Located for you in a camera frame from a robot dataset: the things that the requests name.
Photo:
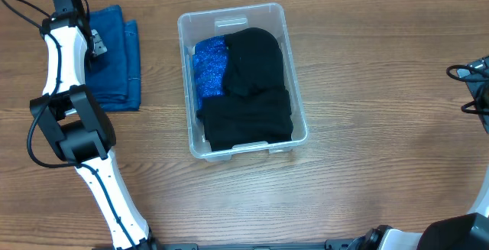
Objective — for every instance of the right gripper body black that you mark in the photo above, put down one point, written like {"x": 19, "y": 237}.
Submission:
{"x": 480, "y": 86}

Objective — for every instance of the black cloth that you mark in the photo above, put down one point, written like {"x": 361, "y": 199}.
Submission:
{"x": 255, "y": 63}
{"x": 232, "y": 120}

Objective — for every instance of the clear plastic container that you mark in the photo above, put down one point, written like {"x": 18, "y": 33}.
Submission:
{"x": 197, "y": 26}

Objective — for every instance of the blue sparkly cloth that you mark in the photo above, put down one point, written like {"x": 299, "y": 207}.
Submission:
{"x": 210, "y": 60}

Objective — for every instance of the blue denim cloth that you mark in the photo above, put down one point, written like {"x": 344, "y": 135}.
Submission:
{"x": 115, "y": 76}

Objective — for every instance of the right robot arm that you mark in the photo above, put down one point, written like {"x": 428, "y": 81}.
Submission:
{"x": 469, "y": 231}

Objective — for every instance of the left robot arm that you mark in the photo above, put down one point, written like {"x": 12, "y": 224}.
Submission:
{"x": 78, "y": 130}

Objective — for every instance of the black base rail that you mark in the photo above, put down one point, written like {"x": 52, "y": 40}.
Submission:
{"x": 330, "y": 244}

